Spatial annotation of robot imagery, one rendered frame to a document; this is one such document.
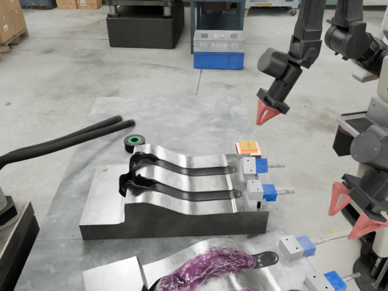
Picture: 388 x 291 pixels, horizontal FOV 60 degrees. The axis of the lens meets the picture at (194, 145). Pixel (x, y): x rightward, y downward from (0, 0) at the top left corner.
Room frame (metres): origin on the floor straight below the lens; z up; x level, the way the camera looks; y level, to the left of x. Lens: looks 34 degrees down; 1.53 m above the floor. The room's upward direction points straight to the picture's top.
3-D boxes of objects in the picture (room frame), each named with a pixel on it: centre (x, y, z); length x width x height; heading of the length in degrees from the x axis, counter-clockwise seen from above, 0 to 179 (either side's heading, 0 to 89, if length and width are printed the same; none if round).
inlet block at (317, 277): (0.45, -0.31, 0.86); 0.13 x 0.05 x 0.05; 110
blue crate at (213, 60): (4.08, -0.30, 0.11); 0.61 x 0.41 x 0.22; 85
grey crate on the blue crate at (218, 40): (4.07, -0.31, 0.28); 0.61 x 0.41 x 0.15; 85
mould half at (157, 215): (0.75, 0.06, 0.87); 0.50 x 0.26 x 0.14; 93
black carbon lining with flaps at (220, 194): (0.74, 0.04, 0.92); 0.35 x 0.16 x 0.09; 93
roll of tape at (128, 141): (1.06, 0.22, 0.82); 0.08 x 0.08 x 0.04
